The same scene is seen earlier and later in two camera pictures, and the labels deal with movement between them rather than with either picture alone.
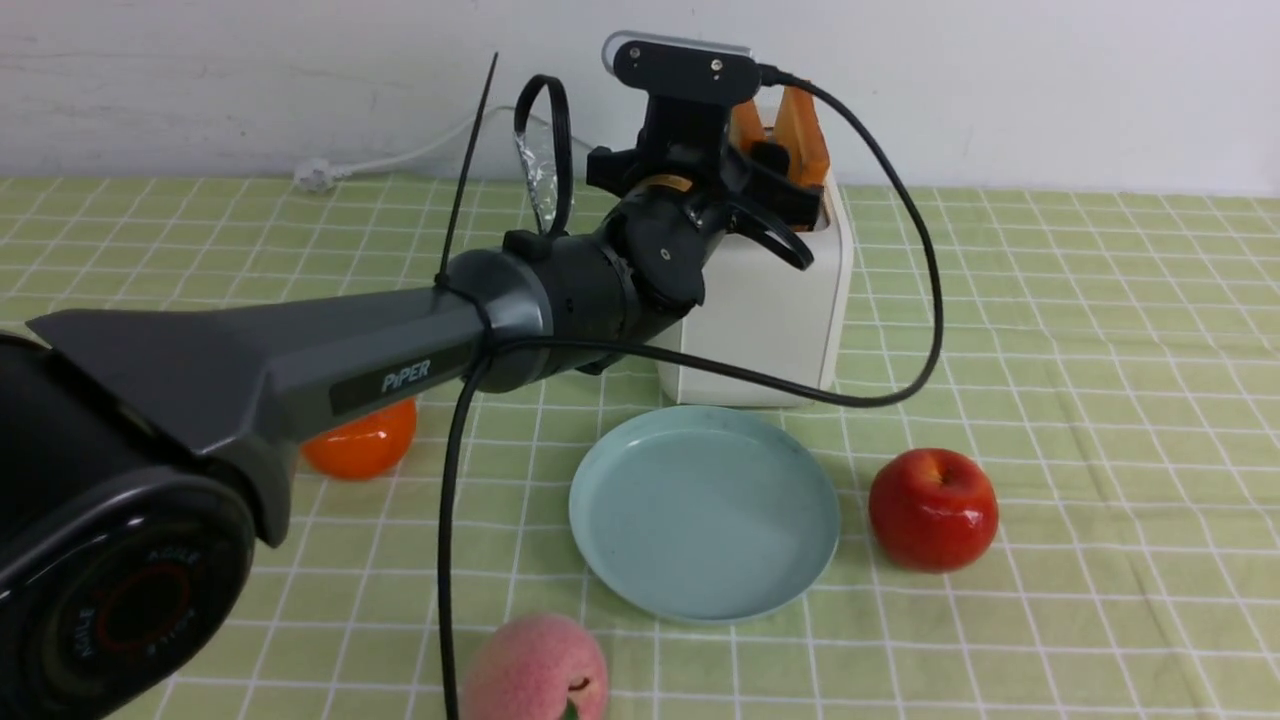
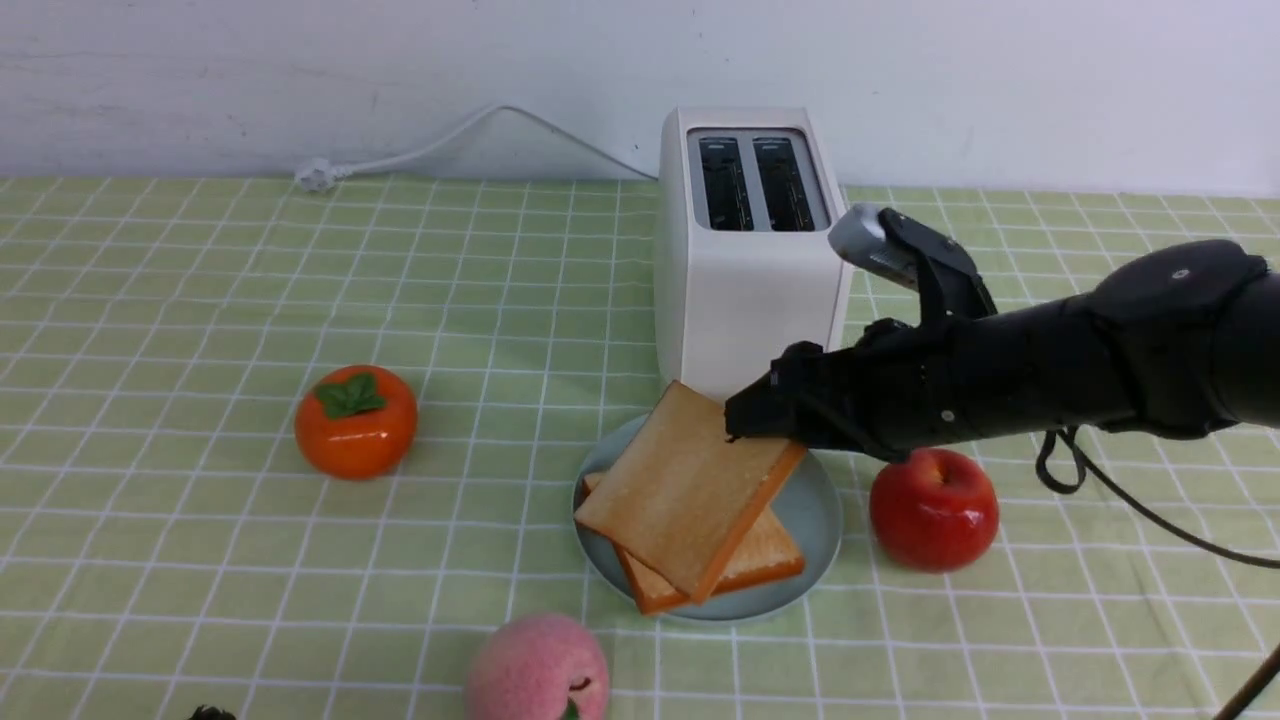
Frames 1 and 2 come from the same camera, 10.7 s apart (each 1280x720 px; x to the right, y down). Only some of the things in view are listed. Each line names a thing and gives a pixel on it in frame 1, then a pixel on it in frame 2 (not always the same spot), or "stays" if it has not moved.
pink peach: x=536 y=667 stays
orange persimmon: x=366 y=446 stays
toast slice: x=799 y=125 to x=681 y=499
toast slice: x=746 y=125 to x=589 y=482
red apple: x=933 y=510 stays
